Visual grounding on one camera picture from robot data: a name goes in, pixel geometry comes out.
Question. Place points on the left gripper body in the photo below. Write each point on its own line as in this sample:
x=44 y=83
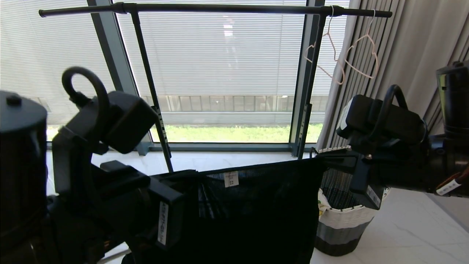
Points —
x=139 y=205

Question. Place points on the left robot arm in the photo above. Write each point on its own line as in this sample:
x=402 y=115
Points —
x=22 y=165

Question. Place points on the black garment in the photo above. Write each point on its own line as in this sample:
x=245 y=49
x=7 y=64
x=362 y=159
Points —
x=256 y=220

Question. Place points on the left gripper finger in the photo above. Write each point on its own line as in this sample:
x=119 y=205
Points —
x=176 y=176

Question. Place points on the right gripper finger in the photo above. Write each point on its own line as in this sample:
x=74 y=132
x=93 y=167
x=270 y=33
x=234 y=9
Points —
x=340 y=160

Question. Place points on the window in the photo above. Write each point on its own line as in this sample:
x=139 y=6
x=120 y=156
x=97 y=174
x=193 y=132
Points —
x=110 y=55

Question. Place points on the white laundry basket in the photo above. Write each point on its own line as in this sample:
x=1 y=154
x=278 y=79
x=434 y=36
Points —
x=340 y=220

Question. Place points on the pink clothes hanger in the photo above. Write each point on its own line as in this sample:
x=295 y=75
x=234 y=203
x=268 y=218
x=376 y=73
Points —
x=327 y=35
x=366 y=35

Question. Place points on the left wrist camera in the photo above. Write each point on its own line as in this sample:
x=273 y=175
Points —
x=128 y=121

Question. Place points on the cream printed garment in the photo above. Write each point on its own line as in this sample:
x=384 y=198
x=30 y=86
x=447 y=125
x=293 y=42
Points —
x=322 y=203

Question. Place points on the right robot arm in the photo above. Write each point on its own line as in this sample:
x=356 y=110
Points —
x=454 y=102

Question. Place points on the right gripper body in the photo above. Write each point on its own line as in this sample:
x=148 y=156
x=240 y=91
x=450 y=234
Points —
x=366 y=176

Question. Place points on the beige curtain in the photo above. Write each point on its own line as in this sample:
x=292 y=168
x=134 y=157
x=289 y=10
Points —
x=410 y=55

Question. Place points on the black clothes rack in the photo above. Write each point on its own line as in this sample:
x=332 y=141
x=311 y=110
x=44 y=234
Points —
x=220 y=8

